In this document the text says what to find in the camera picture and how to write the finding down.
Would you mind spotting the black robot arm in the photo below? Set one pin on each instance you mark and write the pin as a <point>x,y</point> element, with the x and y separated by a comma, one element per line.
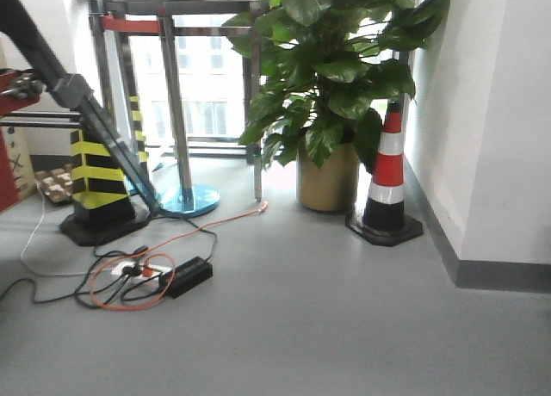
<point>71,90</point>

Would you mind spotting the tan plant pot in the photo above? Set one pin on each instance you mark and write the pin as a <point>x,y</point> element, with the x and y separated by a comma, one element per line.
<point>330,188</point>

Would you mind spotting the black power adapter brick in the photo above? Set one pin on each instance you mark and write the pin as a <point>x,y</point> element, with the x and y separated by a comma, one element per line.
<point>185,277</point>

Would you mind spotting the red white traffic cone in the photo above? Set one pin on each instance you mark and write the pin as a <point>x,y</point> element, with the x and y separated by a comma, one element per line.
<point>383,220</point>

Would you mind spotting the green potted plant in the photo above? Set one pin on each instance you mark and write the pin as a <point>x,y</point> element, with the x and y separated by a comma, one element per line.
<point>323,66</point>

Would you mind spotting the white power strip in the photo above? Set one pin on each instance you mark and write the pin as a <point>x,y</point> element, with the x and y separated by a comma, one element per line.
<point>138,272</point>

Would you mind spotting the yellow black striped bollard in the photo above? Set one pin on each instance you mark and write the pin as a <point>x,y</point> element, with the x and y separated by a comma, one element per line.
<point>102,208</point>

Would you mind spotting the cardboard box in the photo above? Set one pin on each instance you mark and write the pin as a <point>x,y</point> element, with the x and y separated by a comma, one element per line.
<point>15,161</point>

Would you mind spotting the chrome stanchion post blue base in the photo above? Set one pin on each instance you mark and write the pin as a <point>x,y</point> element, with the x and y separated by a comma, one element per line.
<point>185,199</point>

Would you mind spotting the metal frame table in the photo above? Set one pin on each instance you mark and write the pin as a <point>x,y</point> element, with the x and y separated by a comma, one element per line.
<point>126,18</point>

